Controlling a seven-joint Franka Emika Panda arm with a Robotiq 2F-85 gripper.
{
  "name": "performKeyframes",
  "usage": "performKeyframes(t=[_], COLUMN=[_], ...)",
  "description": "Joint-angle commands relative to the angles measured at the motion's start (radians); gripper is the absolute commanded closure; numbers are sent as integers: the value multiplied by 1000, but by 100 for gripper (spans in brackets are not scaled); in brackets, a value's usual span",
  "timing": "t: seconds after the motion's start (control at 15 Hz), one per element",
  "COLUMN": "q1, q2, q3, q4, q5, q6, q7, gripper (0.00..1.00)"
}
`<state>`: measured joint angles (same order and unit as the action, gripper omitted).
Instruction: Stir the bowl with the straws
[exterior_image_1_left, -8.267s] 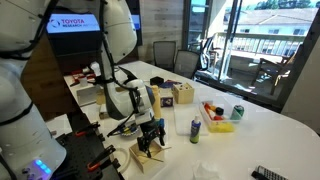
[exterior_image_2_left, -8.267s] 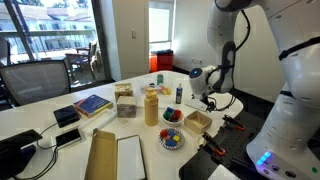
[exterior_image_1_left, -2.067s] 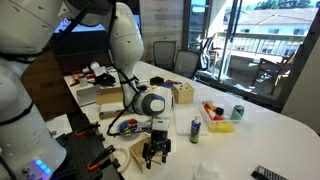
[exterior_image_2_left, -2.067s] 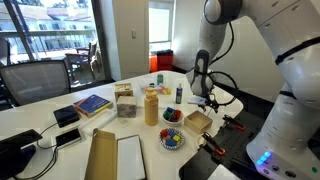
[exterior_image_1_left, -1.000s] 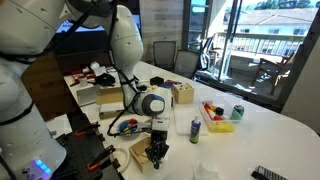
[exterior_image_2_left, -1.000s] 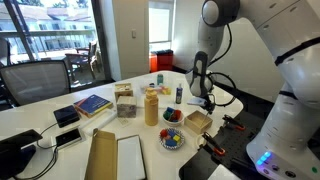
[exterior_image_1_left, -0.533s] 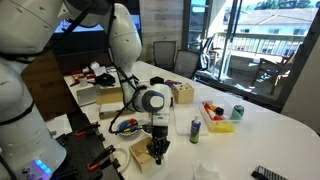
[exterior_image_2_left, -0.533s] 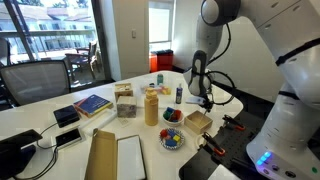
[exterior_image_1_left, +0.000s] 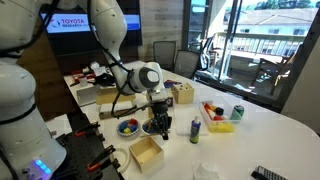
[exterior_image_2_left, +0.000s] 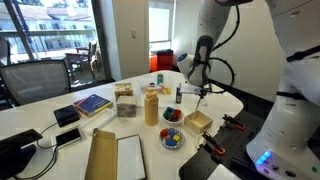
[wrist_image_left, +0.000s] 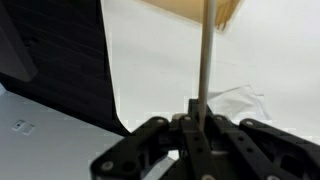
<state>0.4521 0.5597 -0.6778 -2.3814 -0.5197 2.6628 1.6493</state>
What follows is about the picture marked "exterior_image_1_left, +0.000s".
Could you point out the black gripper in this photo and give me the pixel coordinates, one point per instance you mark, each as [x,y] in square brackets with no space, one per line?
[161,116]

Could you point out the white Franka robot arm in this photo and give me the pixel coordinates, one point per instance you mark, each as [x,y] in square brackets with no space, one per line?
[20,100]

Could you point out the plain white bowl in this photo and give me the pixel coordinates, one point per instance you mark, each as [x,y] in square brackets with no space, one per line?
[150,132]

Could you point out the blue patterned bowl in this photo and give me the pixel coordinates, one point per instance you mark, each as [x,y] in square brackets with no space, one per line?
[119,132]

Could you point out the tan yellow bottle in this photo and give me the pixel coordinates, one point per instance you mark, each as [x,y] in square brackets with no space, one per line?
[149,113]

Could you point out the open square wooden box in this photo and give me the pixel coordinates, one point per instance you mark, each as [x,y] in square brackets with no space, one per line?
[146,155]

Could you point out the blue bottle white cap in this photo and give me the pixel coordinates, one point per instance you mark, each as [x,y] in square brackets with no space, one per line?
[195,131]

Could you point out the yellow wooden block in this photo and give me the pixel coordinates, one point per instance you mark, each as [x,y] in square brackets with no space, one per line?
[127,131]

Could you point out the wooden shape sorter box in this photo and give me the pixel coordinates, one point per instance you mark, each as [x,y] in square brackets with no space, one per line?
[183,95]

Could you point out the blue book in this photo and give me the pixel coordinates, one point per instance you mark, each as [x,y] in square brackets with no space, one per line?
[173,83]

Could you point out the white foam box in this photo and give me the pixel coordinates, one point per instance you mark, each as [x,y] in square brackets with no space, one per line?
[120,107]

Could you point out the clear crumpled plastic wrap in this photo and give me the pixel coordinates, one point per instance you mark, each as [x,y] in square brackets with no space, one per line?
[205,171]

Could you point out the clear plastic toy container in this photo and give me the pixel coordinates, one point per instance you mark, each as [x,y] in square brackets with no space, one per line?
[221,127]

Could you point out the black toy block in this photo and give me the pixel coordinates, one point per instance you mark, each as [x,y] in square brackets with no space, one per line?
[219,111]

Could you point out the black clamp orange tips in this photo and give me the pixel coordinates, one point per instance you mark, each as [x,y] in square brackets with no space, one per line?
[101,157]
[87,129]

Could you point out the brown cardboard box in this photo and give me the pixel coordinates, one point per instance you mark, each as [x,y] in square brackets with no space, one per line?
[106,96]

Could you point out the grey mesh office chair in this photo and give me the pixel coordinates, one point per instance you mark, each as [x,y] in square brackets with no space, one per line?
[186,65]
[164,53]

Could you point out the green drink can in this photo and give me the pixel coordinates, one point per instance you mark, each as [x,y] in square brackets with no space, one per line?
[237,112]

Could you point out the black cloth bundle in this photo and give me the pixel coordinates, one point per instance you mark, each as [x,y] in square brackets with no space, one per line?
[105,80]

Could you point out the open white box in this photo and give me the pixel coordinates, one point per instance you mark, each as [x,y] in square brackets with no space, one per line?
[86,96]

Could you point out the black perforated base board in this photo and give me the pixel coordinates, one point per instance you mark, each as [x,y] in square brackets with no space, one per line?
[80,153]

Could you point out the dark patio chair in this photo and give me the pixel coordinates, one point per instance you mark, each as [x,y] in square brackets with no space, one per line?
[207,53]

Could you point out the white crumpled bag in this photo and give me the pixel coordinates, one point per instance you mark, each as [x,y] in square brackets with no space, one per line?
[97,69]

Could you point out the small white cup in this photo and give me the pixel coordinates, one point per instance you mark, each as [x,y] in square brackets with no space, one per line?
[83,82]

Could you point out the red plastic package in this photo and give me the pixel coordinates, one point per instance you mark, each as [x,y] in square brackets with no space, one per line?
[78,75]

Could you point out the wooden patio chair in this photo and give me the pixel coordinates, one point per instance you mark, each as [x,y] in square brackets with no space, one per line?
[270,63]

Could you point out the white balcony railing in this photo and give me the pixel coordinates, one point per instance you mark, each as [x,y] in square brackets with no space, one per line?
[260,35]

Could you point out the wall television screen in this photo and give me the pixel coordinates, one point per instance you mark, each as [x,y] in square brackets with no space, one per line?
[66,23]

